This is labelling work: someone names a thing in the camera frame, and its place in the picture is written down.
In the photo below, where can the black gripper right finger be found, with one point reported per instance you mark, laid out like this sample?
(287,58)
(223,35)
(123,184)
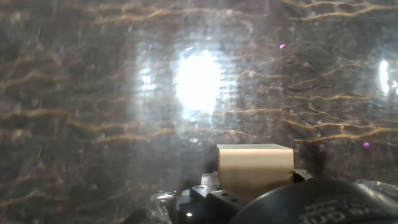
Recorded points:
(301,175)

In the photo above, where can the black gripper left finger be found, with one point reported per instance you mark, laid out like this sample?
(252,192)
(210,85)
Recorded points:
(214,202)

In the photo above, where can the small white cube block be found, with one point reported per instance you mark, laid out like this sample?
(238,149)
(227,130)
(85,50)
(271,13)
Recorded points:
(255,165)

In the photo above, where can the clear plastic film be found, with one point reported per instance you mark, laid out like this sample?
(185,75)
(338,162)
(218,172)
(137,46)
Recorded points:
(163,207)
(377,186)

